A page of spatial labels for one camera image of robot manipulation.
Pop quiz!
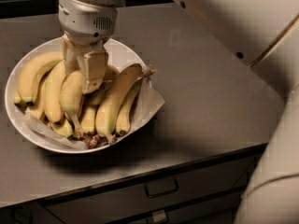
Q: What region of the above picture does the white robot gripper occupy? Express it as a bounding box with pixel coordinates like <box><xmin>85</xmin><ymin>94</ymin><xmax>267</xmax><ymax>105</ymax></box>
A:
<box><xmin>59</xmin><ymin>0</ymin><xmax>117</xmax><ymax>94</ymax></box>

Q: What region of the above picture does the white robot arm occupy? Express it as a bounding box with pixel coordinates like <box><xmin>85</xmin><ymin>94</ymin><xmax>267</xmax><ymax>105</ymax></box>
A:
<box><xmin>61</xmin><ymin>0</ymin><xmax>298</xmax><ymax>224</ymax></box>

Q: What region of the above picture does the large white bowl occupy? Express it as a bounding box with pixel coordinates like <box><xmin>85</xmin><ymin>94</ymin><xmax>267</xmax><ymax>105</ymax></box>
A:
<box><xmin>5</xmin><ymin>38</ymin><xmax>164</xmax><ymax>154</ymax></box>

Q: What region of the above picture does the hidden middle yellow banana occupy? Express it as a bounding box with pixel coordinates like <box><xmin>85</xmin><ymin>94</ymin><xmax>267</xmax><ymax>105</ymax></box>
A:
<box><xmin>79</xmin><ymin>82</ymin><xmax>111</xmax><ymax>134</ymax></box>

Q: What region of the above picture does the long right yellow banana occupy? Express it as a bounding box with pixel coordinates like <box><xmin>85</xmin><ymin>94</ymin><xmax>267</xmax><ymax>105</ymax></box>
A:
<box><xmin>95</xmin><ymin>63</ymin><xmax>142</xmax><ymax>144</ymax></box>

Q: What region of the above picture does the white paper liner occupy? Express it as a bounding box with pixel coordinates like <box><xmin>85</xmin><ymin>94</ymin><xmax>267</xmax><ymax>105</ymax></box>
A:
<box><xmin>23</xmin><ymin>67</ymin><xmax>164</xmax><ymax>154</ymax></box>

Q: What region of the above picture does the dark upper drawer front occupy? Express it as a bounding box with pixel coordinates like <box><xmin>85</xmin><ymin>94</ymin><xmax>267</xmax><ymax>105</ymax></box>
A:
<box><xmin>44</xmin><ymin>156</ymin><xmax>256</xmax><ymax>224</ymax></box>

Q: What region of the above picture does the white drawer label lower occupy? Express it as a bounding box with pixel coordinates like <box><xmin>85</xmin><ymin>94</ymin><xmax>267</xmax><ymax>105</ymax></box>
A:
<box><xmin>152</xmin><ymin>210</ymin><xmax>168</xmax><ymax>224</ymax></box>

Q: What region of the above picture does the black upper drawer handle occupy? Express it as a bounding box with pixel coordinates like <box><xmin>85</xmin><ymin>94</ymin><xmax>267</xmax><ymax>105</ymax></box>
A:
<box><xmin>144</xmin><ymin>177</ymin><xmax>178</xmax><ymax>198</ymax></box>

